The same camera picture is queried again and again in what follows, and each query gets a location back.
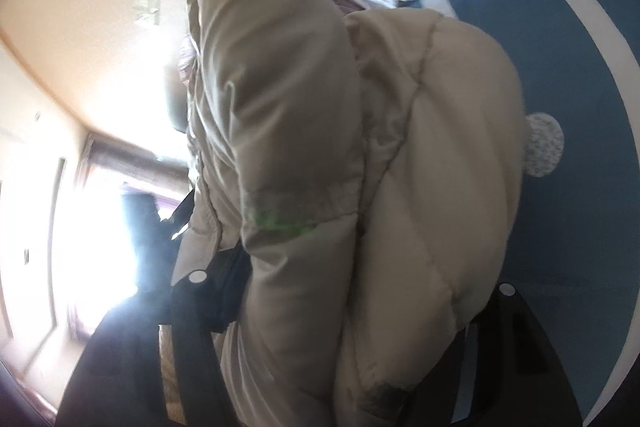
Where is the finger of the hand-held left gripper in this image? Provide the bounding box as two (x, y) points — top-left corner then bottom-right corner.
(169, 189), (197, 240)

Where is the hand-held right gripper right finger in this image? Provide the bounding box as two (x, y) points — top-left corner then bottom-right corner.
(394, 281), (584, 427)

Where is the white wall switch plate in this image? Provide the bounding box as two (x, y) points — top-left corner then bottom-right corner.
(132, 0), (162, 26)

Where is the beige puffer jacket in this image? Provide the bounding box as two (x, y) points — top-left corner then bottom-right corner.
(170, 0), (526, 427)

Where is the beige shaggy rug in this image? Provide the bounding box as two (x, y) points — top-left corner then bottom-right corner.
(159, 324), (177, 408)

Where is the bright window with dark frame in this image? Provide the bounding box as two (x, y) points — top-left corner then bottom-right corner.
(0, 132), (193, 358)

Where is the blue white-striped bed sheet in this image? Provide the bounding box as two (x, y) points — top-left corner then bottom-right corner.
(400, 0), (640, 427)

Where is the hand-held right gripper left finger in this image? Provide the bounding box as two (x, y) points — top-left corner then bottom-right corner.
(54, 246), (252, 427)

